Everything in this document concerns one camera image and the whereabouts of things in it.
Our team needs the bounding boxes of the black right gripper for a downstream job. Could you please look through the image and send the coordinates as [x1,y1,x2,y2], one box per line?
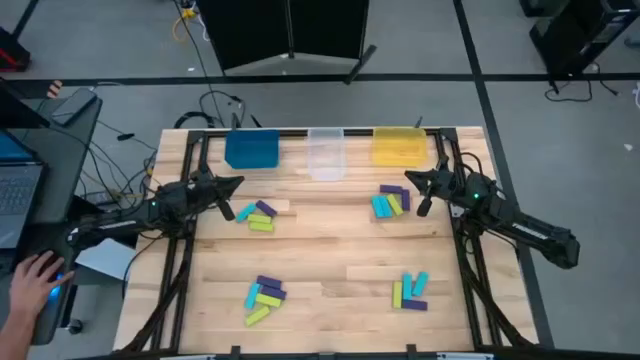
[403,167,469,218]

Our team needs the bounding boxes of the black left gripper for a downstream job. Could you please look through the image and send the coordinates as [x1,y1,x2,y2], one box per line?
[189,175,245,222]

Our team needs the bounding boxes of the person's forearm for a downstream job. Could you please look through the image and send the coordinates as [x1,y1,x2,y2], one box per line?
[0,309,41,360]

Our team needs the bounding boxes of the yellow plastic bin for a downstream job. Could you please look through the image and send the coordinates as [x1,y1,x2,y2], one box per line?
[371,126,429,169]

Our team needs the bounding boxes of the blue plastic bin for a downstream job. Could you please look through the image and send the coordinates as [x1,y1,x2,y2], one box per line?
[224,129,281,170]

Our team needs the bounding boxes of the clear plastic bin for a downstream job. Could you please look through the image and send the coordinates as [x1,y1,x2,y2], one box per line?
[306,127,347,182]

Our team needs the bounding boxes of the white sheet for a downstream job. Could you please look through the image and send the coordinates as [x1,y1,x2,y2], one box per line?
[74,237,137,282]

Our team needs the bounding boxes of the black angled bar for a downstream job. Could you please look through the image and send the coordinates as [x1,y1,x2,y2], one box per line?
[69,194,109,221]

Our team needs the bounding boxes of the black folding room divider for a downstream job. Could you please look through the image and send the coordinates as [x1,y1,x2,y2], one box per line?
[195,0,379,85]

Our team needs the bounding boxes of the black side desk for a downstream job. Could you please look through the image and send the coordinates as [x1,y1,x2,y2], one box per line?
[0,79,104,346]

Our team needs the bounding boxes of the black smartphone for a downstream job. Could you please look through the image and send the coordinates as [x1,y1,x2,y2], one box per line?
[49,87,99,126]

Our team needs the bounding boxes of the black equipment cart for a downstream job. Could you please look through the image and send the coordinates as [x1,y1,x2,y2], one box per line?
[528,0,640,79]

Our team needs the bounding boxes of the grey laptop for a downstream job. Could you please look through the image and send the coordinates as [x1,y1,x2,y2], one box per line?
[0,128,47,251]

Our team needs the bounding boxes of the person's hand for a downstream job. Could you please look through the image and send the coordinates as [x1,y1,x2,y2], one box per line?
[8,249,76,326]

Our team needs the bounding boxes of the black red case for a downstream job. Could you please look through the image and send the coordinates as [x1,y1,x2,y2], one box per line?
[0,27,32,72]

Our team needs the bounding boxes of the black coiled cable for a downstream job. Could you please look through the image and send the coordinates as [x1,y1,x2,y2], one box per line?
[173,110,219,130]

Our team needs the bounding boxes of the black metal table frame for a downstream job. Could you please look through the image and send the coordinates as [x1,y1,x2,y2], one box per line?
[119,127,539,360]

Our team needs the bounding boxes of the black floor cable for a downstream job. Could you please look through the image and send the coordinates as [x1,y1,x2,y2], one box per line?
[543,62,621,104]

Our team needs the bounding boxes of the yellow cable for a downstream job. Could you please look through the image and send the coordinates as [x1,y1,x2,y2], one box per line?
[171,4,199,44]

